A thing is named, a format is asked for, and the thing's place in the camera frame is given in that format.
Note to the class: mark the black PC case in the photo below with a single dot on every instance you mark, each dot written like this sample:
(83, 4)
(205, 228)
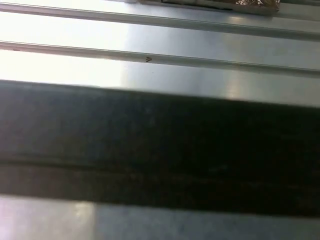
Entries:
(160, 150)

